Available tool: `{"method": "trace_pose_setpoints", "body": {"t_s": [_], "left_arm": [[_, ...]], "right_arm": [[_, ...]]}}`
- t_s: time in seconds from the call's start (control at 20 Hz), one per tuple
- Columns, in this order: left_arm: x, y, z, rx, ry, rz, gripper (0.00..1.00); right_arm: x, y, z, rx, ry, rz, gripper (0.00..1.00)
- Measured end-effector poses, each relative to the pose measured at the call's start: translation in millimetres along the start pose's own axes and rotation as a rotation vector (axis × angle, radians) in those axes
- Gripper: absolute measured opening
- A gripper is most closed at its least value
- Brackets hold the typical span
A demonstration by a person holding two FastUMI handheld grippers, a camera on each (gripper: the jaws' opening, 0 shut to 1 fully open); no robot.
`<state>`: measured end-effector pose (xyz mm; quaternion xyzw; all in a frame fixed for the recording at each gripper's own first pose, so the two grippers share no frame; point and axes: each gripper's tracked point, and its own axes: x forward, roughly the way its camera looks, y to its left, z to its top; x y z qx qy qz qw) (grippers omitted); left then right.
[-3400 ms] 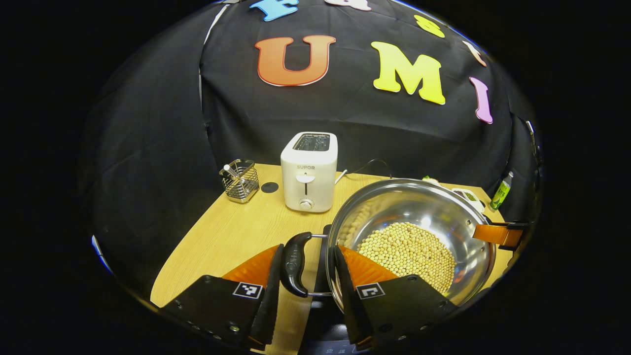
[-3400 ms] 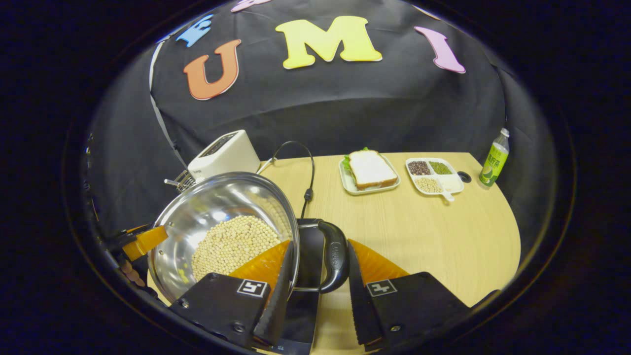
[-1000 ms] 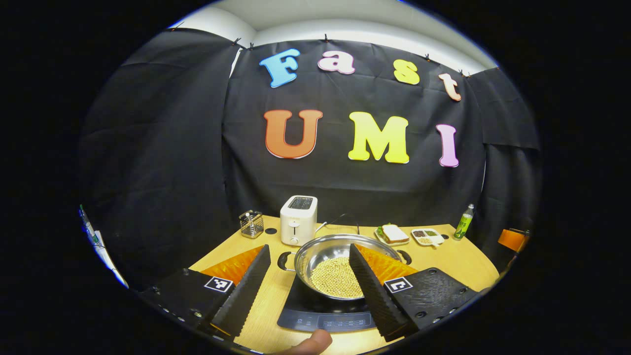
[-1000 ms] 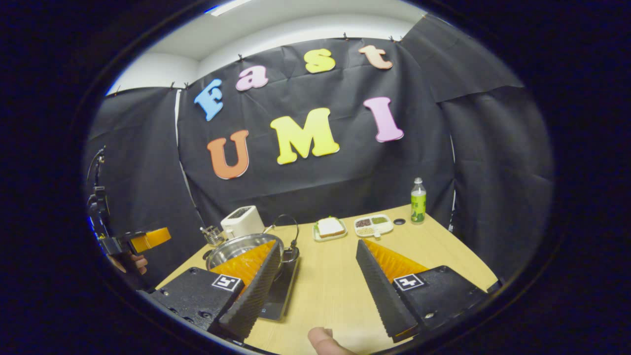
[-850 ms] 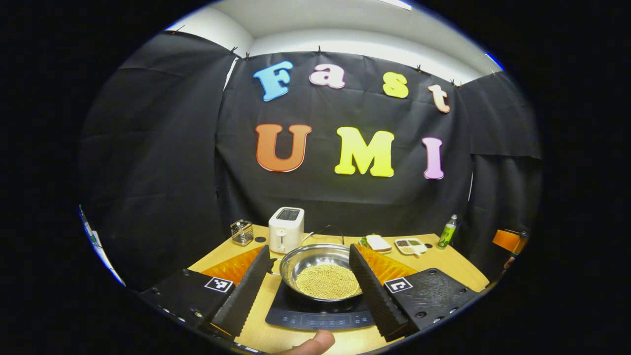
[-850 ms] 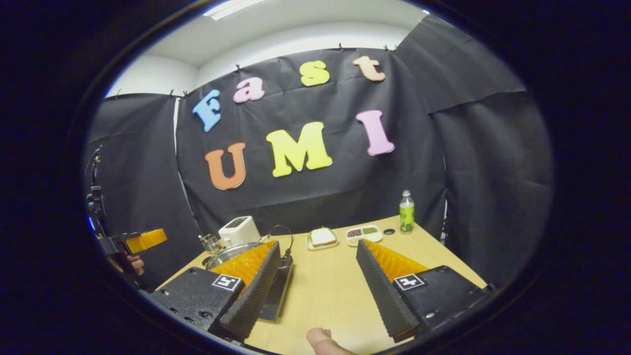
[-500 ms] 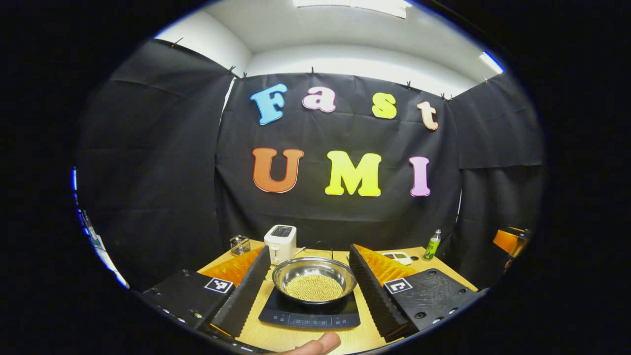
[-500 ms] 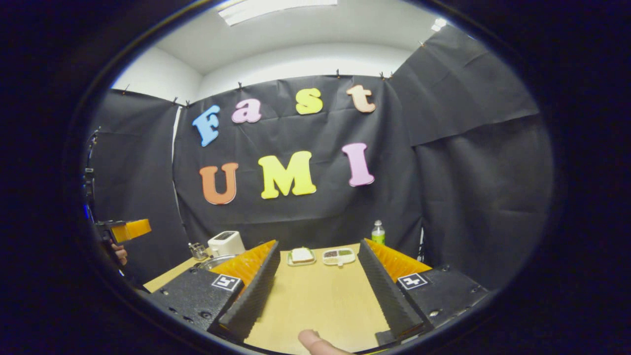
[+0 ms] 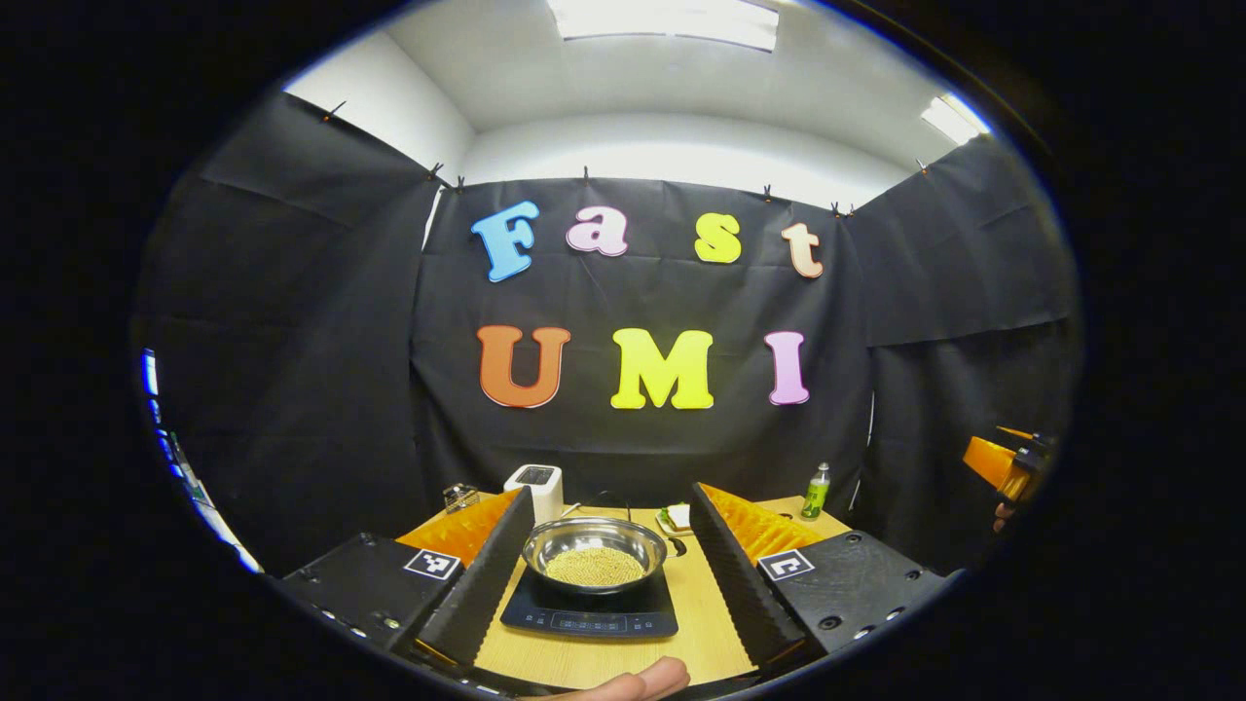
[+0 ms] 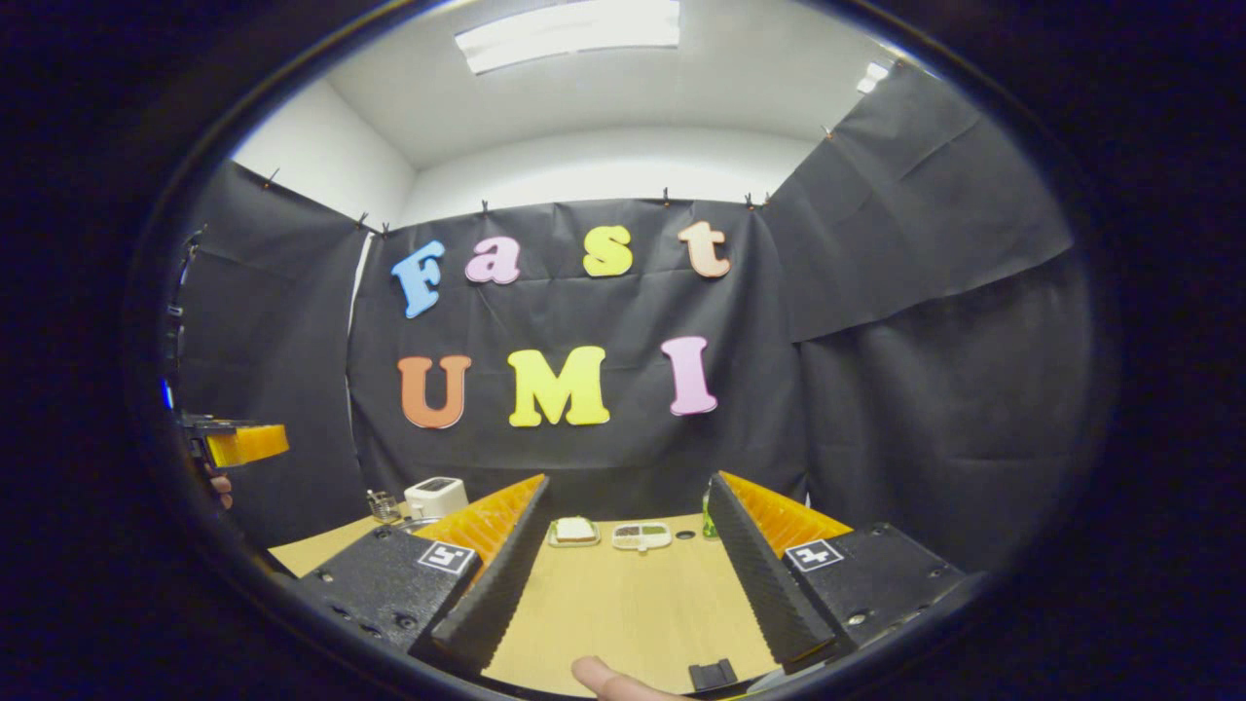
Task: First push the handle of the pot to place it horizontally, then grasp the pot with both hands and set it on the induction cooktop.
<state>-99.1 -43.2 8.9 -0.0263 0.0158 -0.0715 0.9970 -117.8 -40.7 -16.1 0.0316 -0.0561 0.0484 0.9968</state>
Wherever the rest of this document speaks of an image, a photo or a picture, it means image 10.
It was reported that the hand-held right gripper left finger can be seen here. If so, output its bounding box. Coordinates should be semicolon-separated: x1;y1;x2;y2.
282;473;553;678

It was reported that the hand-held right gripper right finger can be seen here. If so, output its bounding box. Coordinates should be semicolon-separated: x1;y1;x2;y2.
708;470;967;676

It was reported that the pale sandwich plate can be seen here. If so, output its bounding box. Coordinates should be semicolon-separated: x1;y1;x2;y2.
547;516;603;548

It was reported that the white toaster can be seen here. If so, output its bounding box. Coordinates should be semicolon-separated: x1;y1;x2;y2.
403;476;470;521

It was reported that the white divided bean tray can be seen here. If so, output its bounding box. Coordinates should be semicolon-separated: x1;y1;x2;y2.
611;522;674;553

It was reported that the black backdrop cloth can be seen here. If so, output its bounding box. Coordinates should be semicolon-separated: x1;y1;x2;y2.
170;58;1096;575

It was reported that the large ceiling light panel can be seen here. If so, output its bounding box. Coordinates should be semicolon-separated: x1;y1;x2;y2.
455;0;682;76

